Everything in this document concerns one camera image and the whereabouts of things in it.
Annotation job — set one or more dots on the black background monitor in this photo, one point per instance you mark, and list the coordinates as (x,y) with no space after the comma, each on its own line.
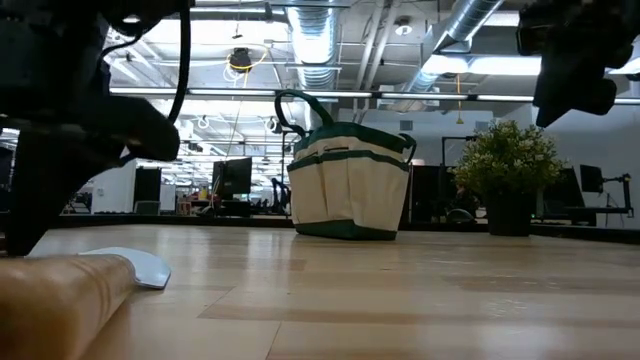
(232,176)

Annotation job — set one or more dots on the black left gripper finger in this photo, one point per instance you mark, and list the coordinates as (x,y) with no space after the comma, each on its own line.
(140,130)
(45,190)

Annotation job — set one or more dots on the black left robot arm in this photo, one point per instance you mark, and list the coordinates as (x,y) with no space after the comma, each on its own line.
(150,12)

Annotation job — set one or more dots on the black metal stand frame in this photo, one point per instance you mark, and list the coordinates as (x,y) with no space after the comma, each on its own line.
(443,165)

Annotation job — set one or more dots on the cream green gardening bag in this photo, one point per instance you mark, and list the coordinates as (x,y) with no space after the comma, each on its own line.
(350,190)

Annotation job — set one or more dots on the white flowering plant black pot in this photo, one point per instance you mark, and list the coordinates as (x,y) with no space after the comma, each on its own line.
(507,160)

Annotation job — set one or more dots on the black background cabinet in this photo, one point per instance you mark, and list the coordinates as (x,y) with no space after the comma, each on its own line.
(147,185)

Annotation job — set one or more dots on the black monitor on arm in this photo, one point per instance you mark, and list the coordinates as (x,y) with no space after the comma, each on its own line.
(591,178)

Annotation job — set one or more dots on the black partition panel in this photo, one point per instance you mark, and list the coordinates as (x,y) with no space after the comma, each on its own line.
(427,195)

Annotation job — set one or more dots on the silver slanted ceiling duct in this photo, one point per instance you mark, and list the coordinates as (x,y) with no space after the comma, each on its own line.
(467,17)

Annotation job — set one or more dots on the long ceiling light strip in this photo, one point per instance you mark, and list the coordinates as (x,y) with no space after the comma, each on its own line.
(325,93)

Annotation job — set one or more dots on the silver round ceiling duct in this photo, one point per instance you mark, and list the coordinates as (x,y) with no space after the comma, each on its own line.
(315,40)

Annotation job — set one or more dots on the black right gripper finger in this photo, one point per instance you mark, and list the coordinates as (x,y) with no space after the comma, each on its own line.
(570,97)

